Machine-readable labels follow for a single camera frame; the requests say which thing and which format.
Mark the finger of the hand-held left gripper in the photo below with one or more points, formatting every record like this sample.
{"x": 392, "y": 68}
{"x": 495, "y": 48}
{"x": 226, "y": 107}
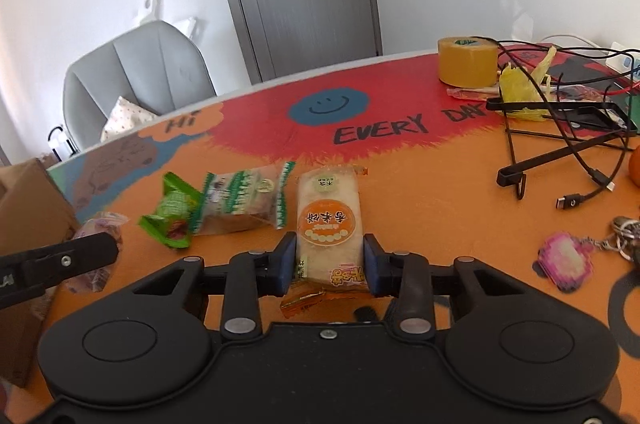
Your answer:
{"x": 75, "y": 256}

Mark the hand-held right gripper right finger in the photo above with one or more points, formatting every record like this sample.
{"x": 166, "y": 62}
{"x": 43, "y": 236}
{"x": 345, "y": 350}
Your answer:
{"x": 372, "y": 264}

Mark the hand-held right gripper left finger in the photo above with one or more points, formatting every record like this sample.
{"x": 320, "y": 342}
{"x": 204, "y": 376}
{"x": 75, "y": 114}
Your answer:
{"x": 286, "y": 261}

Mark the purple snack packet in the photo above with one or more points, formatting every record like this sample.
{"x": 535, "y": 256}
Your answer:
{"x": 100, "y": 224}

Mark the long white rice cake packet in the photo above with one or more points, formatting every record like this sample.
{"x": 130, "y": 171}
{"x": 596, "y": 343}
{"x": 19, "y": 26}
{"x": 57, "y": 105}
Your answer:
{"x": 327, "y": 214}

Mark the brown cardboard box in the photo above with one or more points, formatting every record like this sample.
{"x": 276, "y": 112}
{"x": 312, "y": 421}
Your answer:
{"x": 30, "y": 199}

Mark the orange clear snack packet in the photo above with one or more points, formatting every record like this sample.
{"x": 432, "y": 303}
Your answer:
{"x": 302, "y": 301}

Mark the green striped bread packet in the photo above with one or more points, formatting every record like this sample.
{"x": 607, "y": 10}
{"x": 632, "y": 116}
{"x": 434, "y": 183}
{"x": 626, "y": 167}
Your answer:
{"x": 240, "y": 199}

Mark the green snack packet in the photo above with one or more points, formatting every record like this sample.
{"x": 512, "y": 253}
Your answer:
{"x": 172, "y": 209}

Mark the white dotted pillow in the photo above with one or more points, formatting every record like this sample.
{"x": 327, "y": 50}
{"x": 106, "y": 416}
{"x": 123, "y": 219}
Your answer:
{"x": 125, "y": 119}

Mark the grey padded chair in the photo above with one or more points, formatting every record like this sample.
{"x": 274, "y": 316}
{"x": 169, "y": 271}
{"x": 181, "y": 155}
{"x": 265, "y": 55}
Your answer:
{"x": 140, "y": 74}

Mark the clear plastic wrapper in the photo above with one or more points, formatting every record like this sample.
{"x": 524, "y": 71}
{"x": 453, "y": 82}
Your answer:
{"x": 470, "y": 93}

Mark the yellow tape roll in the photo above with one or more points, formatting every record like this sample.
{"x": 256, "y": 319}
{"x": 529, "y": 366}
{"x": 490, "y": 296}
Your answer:
{"x": 467, "y": 61}

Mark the yellow crumpled wrapper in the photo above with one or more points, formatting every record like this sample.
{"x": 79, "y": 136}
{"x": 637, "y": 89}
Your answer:
{"x": 517, "y": 86}

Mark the bunch of keys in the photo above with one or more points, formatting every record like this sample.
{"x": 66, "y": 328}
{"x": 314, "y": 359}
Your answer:
{"x": 625, "y": 226}

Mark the orange fruit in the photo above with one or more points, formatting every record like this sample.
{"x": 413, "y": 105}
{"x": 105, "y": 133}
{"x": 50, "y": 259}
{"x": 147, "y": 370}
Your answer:
{"x": 636, "y": 166}

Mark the green circuit board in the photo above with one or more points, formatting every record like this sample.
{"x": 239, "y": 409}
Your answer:
{"x": 632, "y": 111}

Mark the white power strip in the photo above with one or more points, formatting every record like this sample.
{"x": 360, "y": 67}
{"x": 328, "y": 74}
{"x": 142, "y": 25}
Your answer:
{"x": 621, "y": 63}

